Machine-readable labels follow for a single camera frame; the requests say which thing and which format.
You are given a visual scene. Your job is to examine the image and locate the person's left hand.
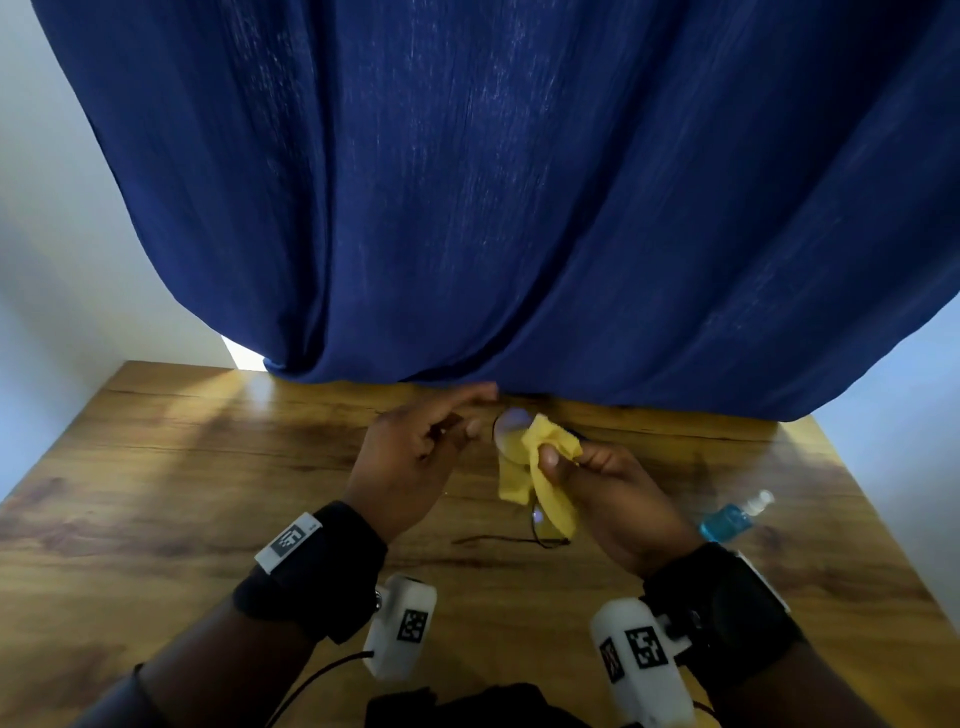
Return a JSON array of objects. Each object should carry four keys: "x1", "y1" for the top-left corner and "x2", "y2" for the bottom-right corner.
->
[{"x1": 341, "y1": 382, "x2": 500, "y2": 545}]

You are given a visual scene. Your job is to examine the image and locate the person's right hand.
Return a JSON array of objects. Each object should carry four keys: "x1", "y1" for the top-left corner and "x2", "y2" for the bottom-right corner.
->
[{"x1": 538, "y1": 440, "x2": 704, "y2": 579}]

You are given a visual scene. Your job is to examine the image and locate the yellow cleaning cloth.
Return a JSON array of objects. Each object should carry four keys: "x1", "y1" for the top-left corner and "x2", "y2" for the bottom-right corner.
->
[{"x1": 497, "y1": 412, "x2": 585, "y2": 541}]

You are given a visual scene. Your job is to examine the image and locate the blue spray bottle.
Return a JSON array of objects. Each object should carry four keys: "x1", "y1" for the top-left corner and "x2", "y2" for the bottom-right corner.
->
[{"x1": 698, "y1": 489, "x2": 776, "y2": 544}]

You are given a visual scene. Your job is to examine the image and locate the round black-framed eyeglasses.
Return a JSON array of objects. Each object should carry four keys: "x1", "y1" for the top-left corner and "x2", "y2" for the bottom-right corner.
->
[{"x1": 449, "y1": 407, "x2": 573, "y2": 550}]

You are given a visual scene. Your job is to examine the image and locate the person's left forearm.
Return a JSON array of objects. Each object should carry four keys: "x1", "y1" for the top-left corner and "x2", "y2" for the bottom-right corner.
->
[{"x1": 138, "y1": 592, "x2": 316, "y2": 728}]

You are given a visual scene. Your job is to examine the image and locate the person's right forearm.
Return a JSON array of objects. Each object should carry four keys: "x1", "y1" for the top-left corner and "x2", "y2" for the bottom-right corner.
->
[{"x1": 704, "y1": 641, "x2": 894, "y2": 728}]

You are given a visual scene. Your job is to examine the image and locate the black left wristband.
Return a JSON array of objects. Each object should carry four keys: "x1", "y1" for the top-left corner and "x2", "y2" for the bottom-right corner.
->
[{"x1": 232, "y1": 500, "x2": 389, "y2": 645}]

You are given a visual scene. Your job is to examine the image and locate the black wristband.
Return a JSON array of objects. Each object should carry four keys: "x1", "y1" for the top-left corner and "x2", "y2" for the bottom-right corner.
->
[
  {"x1": 642, "y1": 542, "x2": 808, "y2": 695},
  {"x1": 232, "y1": 500, "x2": 389, "y2": 645}
]

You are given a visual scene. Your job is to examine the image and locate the white left wristband marker tag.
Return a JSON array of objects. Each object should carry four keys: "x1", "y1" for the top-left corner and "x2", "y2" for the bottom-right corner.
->
[{"x1": 254, "y1": 512, "x2": 324, "y2": 577}]

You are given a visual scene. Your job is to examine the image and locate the white wristband marker tag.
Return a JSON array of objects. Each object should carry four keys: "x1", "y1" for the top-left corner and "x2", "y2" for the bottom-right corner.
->
[
  {"x1": 254, "y1": 512, "x2": 324, "y2": 577},
  {"x1": 734, "y1": 551, "x2": 793, "y2": 615}
]

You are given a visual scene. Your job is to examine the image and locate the black right wristband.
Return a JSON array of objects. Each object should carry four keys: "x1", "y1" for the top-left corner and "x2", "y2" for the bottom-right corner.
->
[{"x1": 642, "y1": 542, "x2": 808, "y2": 695}]

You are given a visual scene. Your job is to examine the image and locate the white right wristband marker tag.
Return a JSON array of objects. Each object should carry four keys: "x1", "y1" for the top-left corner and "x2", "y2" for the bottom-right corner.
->
[{"x1": 734, "y1": 551, "x2": 793, "y2": 615}]

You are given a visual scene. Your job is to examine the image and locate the black garment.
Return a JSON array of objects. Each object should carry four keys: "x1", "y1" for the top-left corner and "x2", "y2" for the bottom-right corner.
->
[{"x1": 365, "y1": 682, "x2": 594, "y2": 728}]

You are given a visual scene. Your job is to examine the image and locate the blue curtain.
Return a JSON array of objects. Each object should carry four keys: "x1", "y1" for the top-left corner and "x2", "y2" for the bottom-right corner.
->
[{"x1": 29, "y1": 0, "x2": 960, "y2": 423}]

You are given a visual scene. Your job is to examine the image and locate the grey left sleeve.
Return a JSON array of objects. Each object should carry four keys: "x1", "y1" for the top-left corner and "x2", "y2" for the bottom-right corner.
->
[{"x1": 71, "y1": 663, "x2": 170, "y2": 728}]

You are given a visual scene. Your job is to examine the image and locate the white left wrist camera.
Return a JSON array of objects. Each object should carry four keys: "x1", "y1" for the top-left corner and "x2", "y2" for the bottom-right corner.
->
[{"x1": 362, "y1": 575, "x2": 439, "y2": 682}]

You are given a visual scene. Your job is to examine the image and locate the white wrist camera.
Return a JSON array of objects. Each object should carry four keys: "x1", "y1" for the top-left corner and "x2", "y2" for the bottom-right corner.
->
[
  {"x1": 590, "y1": 597, "x2": 697, "y2": 728},
  {"x1": 362, "y1": 575, "x2": 439, "y2": 682}
]

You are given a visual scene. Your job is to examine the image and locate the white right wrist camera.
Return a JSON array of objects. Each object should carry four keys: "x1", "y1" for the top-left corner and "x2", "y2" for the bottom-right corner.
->
[{"x1": 590, "y1": 597, "x2": 697, "y2": 728}]

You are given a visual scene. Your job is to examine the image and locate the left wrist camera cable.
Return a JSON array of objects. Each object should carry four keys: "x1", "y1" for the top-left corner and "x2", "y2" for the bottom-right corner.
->
[{"x1": 262, "y1": 650, "x2": 375, "y2": 728}]

